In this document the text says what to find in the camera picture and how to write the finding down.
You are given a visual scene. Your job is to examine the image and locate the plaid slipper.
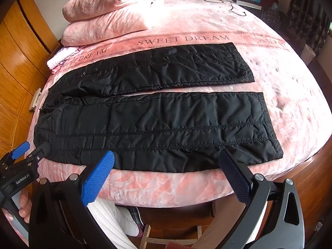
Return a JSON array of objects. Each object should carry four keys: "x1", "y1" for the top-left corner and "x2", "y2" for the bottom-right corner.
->
[{"x1": 128, "y1": 205, "x2": 146, "y2": 236}]

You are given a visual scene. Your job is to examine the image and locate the person's white trouser leg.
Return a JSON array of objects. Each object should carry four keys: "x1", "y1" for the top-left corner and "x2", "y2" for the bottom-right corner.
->
[{"x1": 88, "y1": 200, "x2": 142, "y2": 249}]

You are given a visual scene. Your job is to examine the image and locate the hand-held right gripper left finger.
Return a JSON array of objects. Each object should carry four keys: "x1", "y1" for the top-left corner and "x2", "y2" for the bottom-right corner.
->
[{"x1": 28, "y1": 150, "x2": 115, "y2": 249}]

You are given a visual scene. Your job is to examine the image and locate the plaid fabric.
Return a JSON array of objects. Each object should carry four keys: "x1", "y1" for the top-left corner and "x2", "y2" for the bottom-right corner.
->
[{"x1": 260, "y1": 7, "x2": 289, "y2": 29}]

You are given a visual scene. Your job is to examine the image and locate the wooden stool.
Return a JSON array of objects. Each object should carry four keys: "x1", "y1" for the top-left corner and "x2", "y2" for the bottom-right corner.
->
[{"x1": 137, "y1": 202, "x2": 218, "y2": 249}]

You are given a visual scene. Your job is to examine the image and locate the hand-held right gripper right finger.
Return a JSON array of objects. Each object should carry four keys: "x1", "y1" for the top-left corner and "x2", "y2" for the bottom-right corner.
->
[{"x1": 219, "y1": 149, "x2": 306, "y2": 249}]

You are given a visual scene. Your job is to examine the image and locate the person's left hand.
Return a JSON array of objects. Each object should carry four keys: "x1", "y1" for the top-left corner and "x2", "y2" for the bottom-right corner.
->
[{"x1": 2, "y1": 188, "x2": 33, "y2": 225}]

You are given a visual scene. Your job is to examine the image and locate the wooden bed frame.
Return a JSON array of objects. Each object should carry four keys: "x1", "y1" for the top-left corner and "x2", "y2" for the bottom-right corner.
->
[{"x1": 270, "y1": 132, "x2": 332, "y2": 229}]

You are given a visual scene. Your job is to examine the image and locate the wooden wardrobe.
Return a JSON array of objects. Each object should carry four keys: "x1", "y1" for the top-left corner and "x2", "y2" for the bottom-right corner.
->
[{"x1": 0, "y1": 0, "x2": 65, "y2": 161}]

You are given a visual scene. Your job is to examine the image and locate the dark patterned curtain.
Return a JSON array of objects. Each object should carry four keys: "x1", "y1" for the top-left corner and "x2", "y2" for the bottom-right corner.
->
[{"x1": 287, "y1": 0, "x2": 331, "y2": 57}]

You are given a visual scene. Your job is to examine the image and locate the black quilted pants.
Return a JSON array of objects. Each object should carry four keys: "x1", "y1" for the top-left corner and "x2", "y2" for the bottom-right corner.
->
[{"x1": 34, "y1": 42, "x2": 284, "y2": 174}]

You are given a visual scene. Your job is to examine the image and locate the pink printed bed blanket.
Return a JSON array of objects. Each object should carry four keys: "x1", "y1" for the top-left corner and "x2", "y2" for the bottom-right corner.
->
[{"x1": 31, "y1": 0, "x2": 328, "y2": 208}]

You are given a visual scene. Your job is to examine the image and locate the pink folded quilt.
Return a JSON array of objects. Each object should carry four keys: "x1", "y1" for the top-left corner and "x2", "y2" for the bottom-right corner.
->
[{"x1": 61, "y1": 0, "x2": 166, "y2": 47}]

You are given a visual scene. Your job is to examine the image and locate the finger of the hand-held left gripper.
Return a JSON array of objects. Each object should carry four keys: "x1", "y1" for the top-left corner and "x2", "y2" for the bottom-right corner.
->
[
  {"x1": 0, "y1": 141, "x2": 31, "y2": 167},
  {"x1": 16, "y1": 143, "x2": 51, "y2": 173}
]

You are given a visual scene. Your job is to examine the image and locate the white knitted cloth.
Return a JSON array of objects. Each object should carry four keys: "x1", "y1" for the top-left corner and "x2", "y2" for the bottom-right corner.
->
[{"x1": 47, "y1": 45, "x2": 82, "y2": 73}]

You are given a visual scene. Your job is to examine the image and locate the black cable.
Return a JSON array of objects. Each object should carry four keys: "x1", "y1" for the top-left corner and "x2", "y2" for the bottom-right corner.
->
[{"x1": 204, "y1": 0, "x2": 247, "y2": 16}]

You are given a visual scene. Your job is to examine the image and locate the white bin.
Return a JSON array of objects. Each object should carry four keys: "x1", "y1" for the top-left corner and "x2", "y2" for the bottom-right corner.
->
[{"x1": 301, "y1": 44, "x2": 317, "y2": 66}]

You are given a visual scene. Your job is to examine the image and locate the small pale wooden block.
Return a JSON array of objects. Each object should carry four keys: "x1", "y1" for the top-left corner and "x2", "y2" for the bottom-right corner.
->
[{"x1": 29, "y1": 88, "x2": 42, "y2": 112}]

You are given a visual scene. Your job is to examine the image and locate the white flat box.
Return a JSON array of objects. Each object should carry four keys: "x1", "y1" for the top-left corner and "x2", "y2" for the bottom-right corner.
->
[{"x1": 236, "y1": 0, "x2": 263, "y2": 11}]

